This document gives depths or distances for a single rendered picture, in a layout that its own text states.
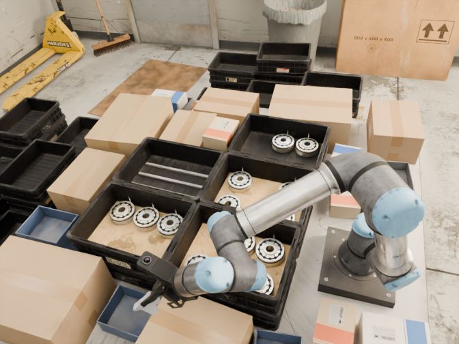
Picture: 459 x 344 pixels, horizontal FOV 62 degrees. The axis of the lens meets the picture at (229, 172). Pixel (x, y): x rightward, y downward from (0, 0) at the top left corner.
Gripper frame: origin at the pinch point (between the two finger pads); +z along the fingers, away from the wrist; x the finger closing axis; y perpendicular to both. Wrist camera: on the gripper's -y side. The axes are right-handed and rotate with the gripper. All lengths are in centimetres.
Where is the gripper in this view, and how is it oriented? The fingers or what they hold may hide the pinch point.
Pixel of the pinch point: (146, 285)
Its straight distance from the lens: 116.3
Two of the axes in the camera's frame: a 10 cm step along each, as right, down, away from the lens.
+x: 4.2, -6.6, 6.2
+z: -5.8, 3.3, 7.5
